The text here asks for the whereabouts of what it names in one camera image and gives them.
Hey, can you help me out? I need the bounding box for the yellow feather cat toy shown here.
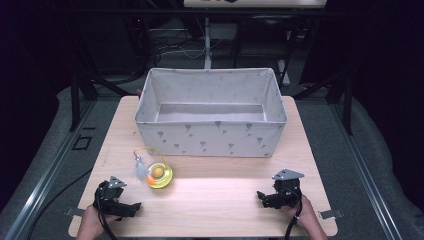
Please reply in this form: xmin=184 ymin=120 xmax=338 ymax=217
xmin=133 ymin=146 xmax=174 ymax=190

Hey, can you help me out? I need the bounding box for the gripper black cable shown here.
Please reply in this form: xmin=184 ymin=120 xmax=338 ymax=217
xmin=95 ymin=198 xmax=118 ymax=240
xmin=284 ymin=187 xmax=304 ymax=240

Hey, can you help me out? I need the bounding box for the tangle of floor cables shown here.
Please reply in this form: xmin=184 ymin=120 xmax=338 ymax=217
xmin=148 ymin=31 xmax=223 ymax=62

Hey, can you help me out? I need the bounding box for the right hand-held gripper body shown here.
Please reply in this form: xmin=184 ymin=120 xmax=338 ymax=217
xmin=266 ymin=168 xmax=305 ymax=210

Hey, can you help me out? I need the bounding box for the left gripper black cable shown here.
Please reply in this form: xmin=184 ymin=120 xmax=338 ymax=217
xmin=95 ymin=198 xmax=118 ymax=240

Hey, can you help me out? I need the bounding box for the black chair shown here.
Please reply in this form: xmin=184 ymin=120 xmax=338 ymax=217
xmin=232 ymin=14 xmax=296 ymax=86

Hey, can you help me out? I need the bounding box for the metal table bracket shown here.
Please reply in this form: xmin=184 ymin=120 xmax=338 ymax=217
xmin=318 ymin=208 xmax=344 ymax=221
xmin=64 ymin=206 xmax=86 ymax=218

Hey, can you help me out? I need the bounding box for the white desk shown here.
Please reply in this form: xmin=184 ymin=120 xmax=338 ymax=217
xmin=182 ymin=0 xmax=329 ymax=9

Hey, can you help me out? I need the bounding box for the grey fabric storage box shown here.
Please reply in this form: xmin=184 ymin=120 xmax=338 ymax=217
xmin=134 ymin=67 xmax=289 ymax=159

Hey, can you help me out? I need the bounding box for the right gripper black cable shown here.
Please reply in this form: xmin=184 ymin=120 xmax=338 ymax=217
xmin=284 ymin=187 xmax=304 ymax=240

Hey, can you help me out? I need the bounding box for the person's left hand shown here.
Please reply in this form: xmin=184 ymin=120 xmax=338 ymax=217
xmin=79 ymin=204 xmax=122 ymax=236

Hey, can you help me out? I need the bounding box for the aluminium floor rail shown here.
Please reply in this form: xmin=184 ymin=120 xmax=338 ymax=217
xmin=328 ymin=99 xmax=405 ymax=240
xmin=2 ymin=99 xmax=98 ymax=240

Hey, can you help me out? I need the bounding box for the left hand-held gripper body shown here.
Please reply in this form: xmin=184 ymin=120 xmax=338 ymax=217
xmin=92 ymin=175 xmax=135 ymax=218

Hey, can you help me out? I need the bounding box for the person's right hand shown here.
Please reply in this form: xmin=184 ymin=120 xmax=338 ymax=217
xmin=282 ymin=194 xmax=320 ymax=232

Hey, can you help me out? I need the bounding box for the white desk leg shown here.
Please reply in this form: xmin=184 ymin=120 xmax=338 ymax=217
xmin=203 ymin=16 xmax=213 ymax=70

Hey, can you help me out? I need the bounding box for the black metal stand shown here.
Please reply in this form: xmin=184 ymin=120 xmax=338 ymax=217
xmin=292 ymin=68 xmax=355 ymax=136
xmin=68 ymin=71 xmax=134 ymax=133

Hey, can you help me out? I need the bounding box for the black floor cable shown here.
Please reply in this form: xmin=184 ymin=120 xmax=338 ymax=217
xmin=25 ymin=167 xmax=95 ymax=240

